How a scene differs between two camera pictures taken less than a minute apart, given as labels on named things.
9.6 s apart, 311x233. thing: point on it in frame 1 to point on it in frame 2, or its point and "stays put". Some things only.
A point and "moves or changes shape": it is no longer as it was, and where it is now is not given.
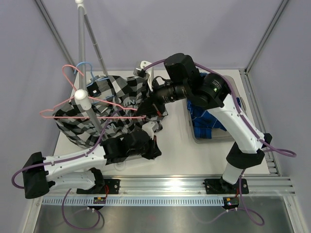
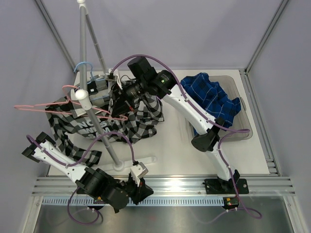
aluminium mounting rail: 253,185 stays put
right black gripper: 151,106 to 120,107
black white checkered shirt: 110,108 moves or changes shape
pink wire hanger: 100,117 to 123,118
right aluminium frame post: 269,151 stays put
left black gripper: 154,151 to 140,192
